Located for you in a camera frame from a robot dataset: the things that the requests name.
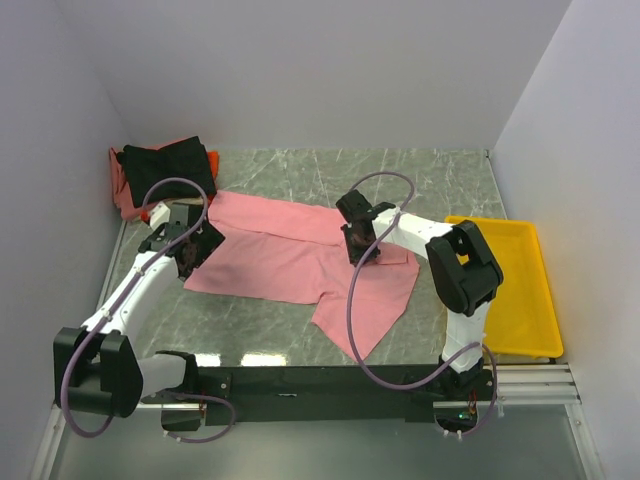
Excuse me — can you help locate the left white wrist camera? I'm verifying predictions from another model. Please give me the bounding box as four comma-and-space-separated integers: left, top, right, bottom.
140, 202, 171, 230

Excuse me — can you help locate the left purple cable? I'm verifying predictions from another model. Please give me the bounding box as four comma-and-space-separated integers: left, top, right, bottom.
59, 177, 239, 445

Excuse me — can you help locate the salmon folded t shirt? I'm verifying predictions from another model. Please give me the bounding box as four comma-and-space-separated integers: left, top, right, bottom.
109, 145, 164, 221

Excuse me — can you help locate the aluminium frame rail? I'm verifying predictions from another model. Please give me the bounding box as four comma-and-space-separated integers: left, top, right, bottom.
136, 364, 581, 411

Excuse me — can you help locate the orange folded t shirt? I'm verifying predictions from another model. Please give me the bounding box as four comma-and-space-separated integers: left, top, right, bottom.
207, 150, 220, 204

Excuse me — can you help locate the black folded t shirt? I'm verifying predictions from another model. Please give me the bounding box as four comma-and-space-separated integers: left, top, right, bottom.
116, 136, 217, 208

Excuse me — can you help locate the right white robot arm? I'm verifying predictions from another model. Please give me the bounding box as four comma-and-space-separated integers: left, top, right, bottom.
336, 189, 504, 399

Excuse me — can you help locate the pink t shirt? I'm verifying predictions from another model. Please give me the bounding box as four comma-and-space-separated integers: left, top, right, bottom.
185, 191, 419, 358

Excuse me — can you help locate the cream folded t shirt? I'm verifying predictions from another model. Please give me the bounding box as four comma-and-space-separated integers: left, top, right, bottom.
169, 197, 209, 206

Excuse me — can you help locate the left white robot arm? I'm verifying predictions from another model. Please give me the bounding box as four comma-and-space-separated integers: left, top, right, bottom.
53, 202, 225, 418

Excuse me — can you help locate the yellow plastic tray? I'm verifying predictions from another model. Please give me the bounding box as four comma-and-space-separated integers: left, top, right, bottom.
470, 217, 564, 358

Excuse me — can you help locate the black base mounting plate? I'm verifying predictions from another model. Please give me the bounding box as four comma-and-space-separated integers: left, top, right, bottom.
158, 365, 495, 432

